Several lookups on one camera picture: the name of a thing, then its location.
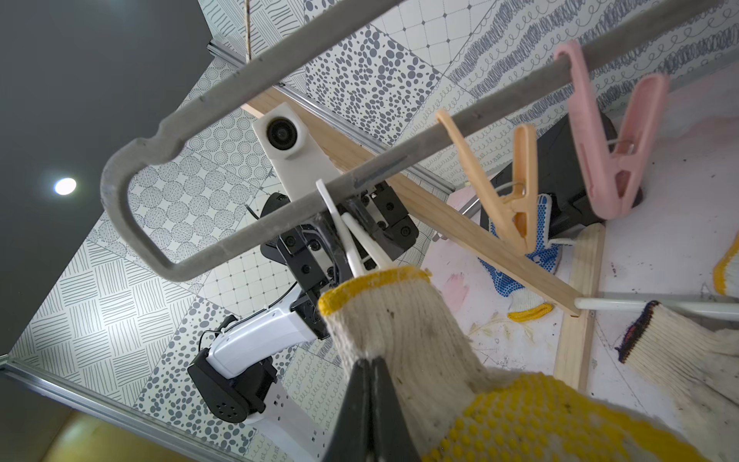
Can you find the white glove yellow cuff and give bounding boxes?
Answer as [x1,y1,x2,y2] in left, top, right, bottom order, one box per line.
[713,235,739,298]

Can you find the pink clothes peg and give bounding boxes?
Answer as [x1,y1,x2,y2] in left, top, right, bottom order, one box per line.
[552,38,671,221]

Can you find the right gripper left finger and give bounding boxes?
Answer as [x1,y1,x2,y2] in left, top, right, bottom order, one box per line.
[323,359,371,462]

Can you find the string line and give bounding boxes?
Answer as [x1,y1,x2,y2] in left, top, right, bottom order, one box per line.
[244,0,252,63]

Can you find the wooden drying rack frame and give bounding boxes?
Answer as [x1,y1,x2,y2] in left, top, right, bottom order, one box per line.
[242,89,606,393]

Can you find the beige knit gloves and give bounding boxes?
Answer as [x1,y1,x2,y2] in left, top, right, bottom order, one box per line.
[616,300,738,461]

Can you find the blue dotted glove far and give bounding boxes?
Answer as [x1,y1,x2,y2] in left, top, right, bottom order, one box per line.
[479,194,562,323]

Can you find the grey clip hanger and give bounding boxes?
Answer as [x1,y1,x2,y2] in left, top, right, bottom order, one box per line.
[100,1,723,282]

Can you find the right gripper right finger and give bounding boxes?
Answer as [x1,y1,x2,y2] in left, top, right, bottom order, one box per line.
[369,357,421,461]

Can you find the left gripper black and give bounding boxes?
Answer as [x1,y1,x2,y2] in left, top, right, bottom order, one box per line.
[260,182,420,338]

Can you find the orange clothes peg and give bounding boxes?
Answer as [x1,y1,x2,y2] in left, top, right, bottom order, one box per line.
[436,109,539,255]

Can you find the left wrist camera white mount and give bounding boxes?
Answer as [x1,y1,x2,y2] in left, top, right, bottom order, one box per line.
[253,103,342,201]

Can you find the white clothes peg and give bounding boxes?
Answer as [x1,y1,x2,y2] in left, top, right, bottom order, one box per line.
[316,179,393,277]

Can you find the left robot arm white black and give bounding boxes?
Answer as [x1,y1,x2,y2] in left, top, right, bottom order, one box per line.
[188,213,420,461]

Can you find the black flat pad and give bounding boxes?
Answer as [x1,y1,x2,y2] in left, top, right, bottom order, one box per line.
[491,113,634,238]

